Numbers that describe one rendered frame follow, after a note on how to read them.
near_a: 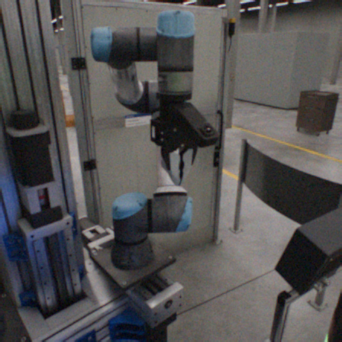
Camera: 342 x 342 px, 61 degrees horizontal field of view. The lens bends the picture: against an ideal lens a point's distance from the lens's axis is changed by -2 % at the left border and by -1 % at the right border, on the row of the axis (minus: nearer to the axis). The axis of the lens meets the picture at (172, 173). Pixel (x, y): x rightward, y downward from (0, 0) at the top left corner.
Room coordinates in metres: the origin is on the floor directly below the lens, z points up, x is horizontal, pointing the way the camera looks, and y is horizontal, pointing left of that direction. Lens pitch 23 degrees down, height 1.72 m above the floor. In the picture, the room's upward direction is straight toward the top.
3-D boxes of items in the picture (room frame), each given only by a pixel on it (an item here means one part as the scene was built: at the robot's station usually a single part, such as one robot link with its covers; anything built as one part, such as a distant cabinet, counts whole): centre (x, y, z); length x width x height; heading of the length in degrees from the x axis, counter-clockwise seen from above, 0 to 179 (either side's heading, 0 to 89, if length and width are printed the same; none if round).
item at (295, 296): (0.71, -0.42, 1.04); 0.24 x 0.03 x 0.03; 122
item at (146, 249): (0.86, 0.14, 1.09); 0.15 x 0.15 x 0.10
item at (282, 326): (0.66, -0.33, 0.96); 0.03 x 0.03 x 0.20; 32
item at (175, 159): (0.64, 0.01, 1.47); 0.06 x 0.03 x 0.09; 33
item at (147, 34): (0.74, 0.02, 1.73); 0.11 x 0.11 x 0.08; 4
